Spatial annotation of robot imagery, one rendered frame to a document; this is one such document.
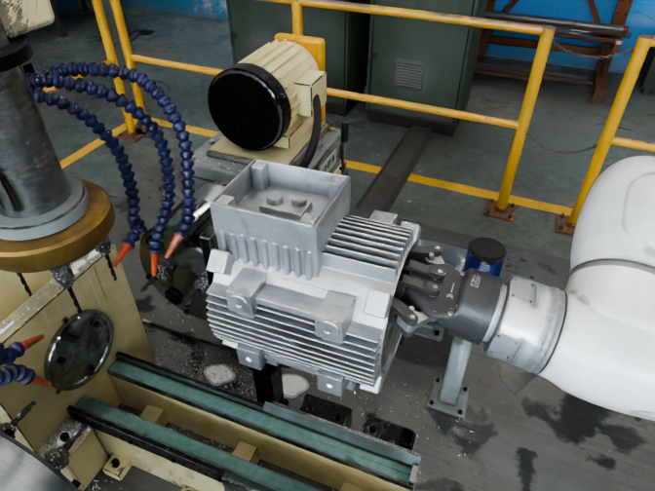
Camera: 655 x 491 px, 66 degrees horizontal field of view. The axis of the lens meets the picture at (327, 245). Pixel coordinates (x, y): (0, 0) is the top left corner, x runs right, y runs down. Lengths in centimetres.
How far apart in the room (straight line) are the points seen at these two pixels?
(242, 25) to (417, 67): 140
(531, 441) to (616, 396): 61
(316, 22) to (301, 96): 278
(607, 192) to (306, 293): 35
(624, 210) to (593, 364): 17
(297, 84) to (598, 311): 81
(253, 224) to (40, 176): 31
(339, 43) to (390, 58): 39
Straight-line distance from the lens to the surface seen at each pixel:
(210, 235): 80
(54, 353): 97
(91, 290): 100
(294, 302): 52
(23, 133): 70
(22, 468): 76
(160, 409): 110
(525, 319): 52
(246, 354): 59
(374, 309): 49
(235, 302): 53
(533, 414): 118
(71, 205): 74
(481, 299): 52
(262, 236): 52
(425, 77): 375
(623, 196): 62
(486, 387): 119
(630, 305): 55
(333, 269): 52
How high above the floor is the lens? 173
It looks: 39 degrees down
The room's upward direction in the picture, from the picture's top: straight up
